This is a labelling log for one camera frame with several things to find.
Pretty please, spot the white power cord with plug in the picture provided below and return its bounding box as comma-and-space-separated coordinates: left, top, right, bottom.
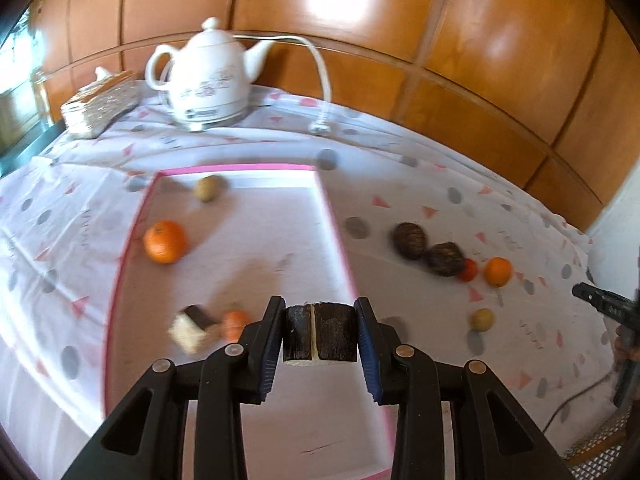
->
232, 34, 335, 136

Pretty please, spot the person's right hand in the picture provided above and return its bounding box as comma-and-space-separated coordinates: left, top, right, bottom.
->
614, 327, 633, 362

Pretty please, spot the black cable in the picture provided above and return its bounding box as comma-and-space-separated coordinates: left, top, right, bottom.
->
542, 372, 621, 433

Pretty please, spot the glass display cabinet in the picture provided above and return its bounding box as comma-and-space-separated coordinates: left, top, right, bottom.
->
0, 0, 66, 171

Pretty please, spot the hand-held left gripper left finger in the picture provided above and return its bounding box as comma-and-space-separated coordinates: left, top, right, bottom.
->
62, 295, 287, 480

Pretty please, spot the small yellow fruit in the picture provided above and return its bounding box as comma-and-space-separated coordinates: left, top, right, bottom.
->
470, 308, 496, 333

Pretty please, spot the orange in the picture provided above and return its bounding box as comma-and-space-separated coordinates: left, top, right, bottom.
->
483, 257, 513, 288
143, 220, 189, 265

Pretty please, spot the pink shallow box tray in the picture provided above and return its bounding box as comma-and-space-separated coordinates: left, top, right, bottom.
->
102, 162, 396, 480

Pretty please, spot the white patterned tablecloth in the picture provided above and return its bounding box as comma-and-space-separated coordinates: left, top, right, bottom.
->
0, 85, 618, 480

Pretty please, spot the brown kiwi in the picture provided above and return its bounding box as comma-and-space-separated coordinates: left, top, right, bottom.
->
194, 175, 223, 204

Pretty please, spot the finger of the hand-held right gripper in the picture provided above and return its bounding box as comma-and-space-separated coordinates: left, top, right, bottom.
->
571, 282, 638, 321

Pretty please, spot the wooden panelled wardrobe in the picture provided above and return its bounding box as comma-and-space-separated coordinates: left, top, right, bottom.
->
30, 0, 640, 231

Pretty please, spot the orange carrot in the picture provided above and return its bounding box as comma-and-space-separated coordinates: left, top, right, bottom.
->
207, 309, 252, 341

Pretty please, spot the white ceramic electric kettle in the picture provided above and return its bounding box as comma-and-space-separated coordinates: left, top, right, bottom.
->
146, 17, 277, 132

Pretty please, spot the woven wicker chair seat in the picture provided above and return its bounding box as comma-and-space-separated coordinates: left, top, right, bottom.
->
562, 407, 633, 468

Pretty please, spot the glittery silver tissue box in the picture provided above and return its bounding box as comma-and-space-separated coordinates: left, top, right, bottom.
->
60, 66, 141, 138

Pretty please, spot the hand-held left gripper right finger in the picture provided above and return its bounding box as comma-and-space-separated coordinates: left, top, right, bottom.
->
352, 297, 576, 480

